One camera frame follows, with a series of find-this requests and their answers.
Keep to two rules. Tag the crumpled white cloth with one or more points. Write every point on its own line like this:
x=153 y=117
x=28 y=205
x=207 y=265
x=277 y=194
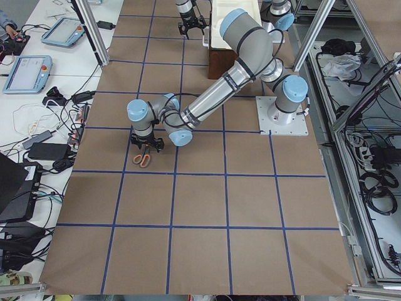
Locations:
x=344 y=67

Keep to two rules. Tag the dark brown wooden cabinet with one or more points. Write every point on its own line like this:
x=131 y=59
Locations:
x=220 y=60

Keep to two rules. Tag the aluminium frame post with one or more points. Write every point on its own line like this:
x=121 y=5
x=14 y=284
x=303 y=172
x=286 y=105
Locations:
x=87 y=19

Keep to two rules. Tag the white plastic tray box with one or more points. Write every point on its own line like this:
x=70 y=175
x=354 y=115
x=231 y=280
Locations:
x=220 y=9

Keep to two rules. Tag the brown paper table cover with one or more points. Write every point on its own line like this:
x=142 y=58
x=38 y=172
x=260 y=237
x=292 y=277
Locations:
x=233 y=212

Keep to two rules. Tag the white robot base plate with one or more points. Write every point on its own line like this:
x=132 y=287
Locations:
x=274 y=122

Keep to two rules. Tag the black power adapter brick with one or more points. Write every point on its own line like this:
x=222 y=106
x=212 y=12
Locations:
x=48 y=151

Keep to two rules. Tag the person's hand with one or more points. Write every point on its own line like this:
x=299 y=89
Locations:
x=11 y=31

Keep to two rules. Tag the blue teach pendant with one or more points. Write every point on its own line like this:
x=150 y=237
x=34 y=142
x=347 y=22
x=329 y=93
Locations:
x=64 y=33
x=28 y=75

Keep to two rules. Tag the small black power adapter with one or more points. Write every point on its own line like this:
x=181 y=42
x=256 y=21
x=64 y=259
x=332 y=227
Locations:
x=105 y=25

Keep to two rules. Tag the lower blue teach pendant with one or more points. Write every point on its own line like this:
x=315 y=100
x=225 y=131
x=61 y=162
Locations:
x=28 y=75

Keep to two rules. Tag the upper blue teach pendant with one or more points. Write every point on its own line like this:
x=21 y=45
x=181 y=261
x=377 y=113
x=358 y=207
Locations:
x=64 y=33

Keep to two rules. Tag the orange handled scissors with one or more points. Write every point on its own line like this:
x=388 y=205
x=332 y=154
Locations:
x=142 y=159

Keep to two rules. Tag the black laptop computer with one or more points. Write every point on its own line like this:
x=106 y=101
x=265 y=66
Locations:
x=19 y=182

